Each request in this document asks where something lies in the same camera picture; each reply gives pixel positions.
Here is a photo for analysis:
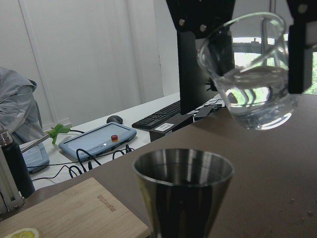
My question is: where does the black keyboard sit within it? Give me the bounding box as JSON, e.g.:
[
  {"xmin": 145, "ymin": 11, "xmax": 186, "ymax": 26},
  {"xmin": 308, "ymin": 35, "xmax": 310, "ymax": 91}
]
[{"xmin": 132, "ymin": 100, "xmax": 181, "ymax": 130}]

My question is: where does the steel double jigger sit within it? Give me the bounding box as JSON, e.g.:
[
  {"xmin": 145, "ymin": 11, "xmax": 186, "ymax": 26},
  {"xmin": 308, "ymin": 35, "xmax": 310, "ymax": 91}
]
[{"xmin": 133, "ymin": 149, "xmax": 235, "ymax": 238}]

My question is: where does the lemon slice on stick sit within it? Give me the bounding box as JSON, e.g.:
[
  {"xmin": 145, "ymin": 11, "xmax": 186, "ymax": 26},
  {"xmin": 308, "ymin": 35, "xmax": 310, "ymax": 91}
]
[{"xmin": 4, "ymin": 228, "xmax": 40, "ymax": 238}]

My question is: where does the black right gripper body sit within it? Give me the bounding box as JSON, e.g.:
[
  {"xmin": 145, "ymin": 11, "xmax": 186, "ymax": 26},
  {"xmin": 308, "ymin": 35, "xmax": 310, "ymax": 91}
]
[{"xmin": 166, "ymin": 0, "xmax": 236, "ymax": 39}]

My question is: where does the black water bottle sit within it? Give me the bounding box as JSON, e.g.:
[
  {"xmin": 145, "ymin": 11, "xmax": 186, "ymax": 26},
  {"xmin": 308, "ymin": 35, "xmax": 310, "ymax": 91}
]
[{"xmin": 0, "ymin": 130, "xmax": 35, "ymax": 198}]

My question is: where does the aluminium frame post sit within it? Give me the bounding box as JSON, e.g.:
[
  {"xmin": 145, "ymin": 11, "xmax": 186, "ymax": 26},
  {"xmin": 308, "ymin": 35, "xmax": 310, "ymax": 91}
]
[{"xmin": 0, "ymin": 149, "xmax": 24, "ymax": 218}]

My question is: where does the blue teach pendant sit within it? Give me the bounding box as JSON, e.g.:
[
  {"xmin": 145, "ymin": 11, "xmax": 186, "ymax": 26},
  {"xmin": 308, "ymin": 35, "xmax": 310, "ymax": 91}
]
[
  {"xmin": 58, "ymin": 122, "xmax": 137, "ymax": 161},
  {"xmin": 22, "ymin": 143, "xmax": 50, "ymax": 174}
]

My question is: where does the clear glass measuring cup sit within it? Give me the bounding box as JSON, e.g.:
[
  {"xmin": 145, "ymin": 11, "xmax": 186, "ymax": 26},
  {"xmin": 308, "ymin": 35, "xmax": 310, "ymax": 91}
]
[{"xmin": 197, "ymin": 12, "xmax": 297, "ymax": 130}]

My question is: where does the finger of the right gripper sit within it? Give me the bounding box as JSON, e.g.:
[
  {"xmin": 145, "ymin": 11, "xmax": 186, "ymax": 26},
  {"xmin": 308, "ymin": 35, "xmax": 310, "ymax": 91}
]
[
  {"xmin": 177, "ymin": 31, "xmax": 234, "ymax": 115},
  {"xmin": 287, "ymin": 0, "xmax": 317, "ymax": 94}
]

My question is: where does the wooden cutting board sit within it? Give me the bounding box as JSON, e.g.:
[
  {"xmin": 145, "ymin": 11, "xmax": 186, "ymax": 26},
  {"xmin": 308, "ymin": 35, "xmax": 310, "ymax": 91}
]
[{"xmin": 0, "ymin": 178, "xmax": 150, "ymax": 238}]

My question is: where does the computer mouse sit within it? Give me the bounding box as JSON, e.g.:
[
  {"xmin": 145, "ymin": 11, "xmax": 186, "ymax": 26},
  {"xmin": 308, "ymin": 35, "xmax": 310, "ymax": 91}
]
[{"xmin": 106, "ymin": 115, "xmax": 123, "ymax": 124}]

